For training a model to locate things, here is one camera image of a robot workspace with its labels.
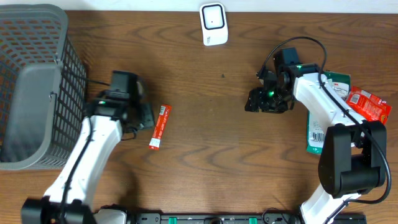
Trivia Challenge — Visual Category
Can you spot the red stick packet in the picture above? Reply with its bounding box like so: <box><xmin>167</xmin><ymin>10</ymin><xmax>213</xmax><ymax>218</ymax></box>
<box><xmin>149</xmin><ymin>105</ymin><xmax>172</xmax><ymax>150</ymax></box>

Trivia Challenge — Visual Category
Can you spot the green 3M wipes package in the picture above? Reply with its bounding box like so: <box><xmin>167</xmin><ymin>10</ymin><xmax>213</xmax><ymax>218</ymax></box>
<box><xmin>307</xmin><ymin>71</ymin><xmax>351</xmax><ymax>155</ymax></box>

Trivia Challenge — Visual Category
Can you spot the orange-red snack bag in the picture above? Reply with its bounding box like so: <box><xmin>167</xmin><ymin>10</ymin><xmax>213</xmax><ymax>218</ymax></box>
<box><xmin>346</xmin><ymin>86</ymin><xmax>392</xmax><ymax>124</ymax></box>

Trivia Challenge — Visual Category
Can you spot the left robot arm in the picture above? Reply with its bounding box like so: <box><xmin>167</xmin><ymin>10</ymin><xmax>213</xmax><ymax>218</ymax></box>
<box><xmin>21</xmin><ymin>98</ymin><xmax>154</xmax><ymax>224</ymax></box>

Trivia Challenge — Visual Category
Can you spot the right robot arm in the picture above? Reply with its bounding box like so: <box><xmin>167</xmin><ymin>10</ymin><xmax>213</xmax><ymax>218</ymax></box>
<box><xmin>244</xmin><ymin>62</ymin><xmax>391</xmax><ymax>223</ymax></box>

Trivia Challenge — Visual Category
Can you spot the white barcode scanner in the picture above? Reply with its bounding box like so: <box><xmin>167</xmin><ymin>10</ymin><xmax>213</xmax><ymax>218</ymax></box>
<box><xmin>199</xmin><ymin>2</ymin><xmax>228</xmax><ymax>46</ymax></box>

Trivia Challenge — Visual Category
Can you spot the grey plastic mesh basket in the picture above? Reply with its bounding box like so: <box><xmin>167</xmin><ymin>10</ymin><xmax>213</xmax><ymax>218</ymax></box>
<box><xmin>1</xmin><ymin>4</ymin><xmax>87</xmax><ymax>170</ymax></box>

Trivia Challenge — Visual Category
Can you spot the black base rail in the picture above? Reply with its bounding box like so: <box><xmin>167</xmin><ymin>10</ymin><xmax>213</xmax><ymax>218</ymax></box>
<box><xmin>93</xmin><ymin>212</ymin><xmax>368</xmax><ymax>224</ymax></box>

